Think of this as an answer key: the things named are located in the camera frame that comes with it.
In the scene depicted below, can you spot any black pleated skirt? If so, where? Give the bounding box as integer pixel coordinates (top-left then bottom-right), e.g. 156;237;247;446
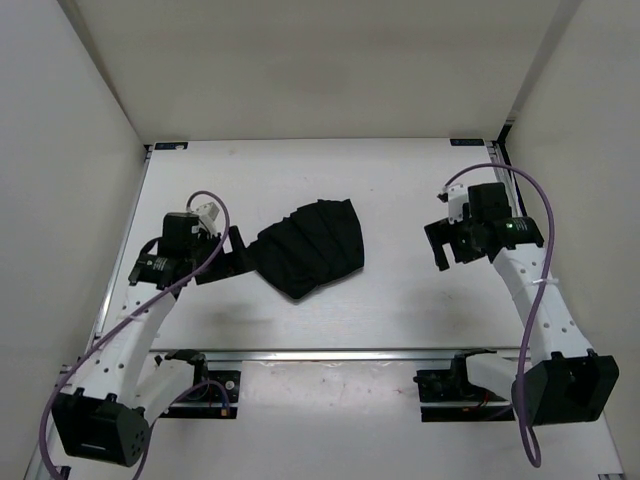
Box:
247;199;365;301

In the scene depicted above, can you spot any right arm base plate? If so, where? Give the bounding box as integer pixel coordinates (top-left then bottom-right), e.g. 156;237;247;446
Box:
413;369;515;423

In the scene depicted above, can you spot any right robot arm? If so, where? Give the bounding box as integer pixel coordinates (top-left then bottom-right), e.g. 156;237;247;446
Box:
424;182;619;426

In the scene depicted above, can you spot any left aluminium rail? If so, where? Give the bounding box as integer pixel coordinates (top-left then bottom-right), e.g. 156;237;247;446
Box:
24;149;151;480

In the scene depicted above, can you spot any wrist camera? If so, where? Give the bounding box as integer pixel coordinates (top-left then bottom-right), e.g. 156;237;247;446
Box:
194;202;220;229
439;183;468;225

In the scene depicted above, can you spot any right blue corner label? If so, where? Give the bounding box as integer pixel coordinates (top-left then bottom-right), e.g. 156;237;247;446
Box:
450;138;485;147

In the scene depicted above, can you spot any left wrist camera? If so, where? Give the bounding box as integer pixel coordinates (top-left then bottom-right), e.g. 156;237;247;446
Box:
194;202;220;229

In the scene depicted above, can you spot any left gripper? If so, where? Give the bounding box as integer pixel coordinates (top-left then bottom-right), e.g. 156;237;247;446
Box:
185;226;257;285

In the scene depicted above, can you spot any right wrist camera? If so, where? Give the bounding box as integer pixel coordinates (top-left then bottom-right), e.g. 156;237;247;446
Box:
439;183;468;225

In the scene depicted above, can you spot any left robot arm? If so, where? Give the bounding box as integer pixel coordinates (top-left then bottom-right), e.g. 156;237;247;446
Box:
51;203;250;467

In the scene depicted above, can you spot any left blue corner label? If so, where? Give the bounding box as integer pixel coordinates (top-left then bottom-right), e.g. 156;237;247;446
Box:
154;142;189;151

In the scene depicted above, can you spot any front aluminium rail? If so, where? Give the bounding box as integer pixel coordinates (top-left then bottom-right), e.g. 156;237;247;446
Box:
84;348;474;362

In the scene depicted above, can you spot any blue corner label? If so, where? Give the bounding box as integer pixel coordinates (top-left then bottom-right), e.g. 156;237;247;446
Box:
154;142;189;151
450;138;485;147

